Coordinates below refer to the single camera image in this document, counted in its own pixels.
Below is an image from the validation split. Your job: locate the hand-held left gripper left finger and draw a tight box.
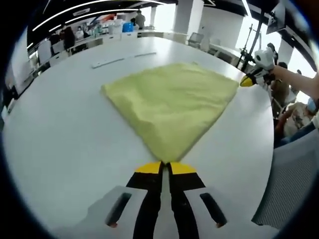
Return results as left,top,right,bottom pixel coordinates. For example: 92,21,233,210
86,161,164,239

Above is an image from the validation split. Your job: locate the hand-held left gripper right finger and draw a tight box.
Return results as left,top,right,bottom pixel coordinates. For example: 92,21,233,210
166,161,229,239

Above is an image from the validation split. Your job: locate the yellow black blue garment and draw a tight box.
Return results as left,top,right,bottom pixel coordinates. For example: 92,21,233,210
101,62,240,162

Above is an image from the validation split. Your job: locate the black tripod stand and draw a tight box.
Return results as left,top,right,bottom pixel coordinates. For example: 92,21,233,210
236,12,265,71

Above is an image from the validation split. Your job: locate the white side desk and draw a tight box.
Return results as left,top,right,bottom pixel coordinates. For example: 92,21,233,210
210,43,241,60

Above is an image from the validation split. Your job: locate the black monitor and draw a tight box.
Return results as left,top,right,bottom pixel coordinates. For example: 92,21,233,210
265,2,286,34

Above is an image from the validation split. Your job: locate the grey swivel office chair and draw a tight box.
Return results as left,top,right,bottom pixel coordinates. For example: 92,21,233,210
188,32,205,48

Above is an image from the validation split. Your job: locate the white flat strip with holes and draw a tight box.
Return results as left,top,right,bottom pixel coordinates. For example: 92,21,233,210
91,51,157,69

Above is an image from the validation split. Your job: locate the white desk row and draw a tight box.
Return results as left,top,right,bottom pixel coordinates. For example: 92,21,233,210
37,31,187,68

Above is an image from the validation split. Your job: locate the white rounded chair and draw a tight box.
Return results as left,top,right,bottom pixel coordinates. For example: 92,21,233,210
37,39,52,64

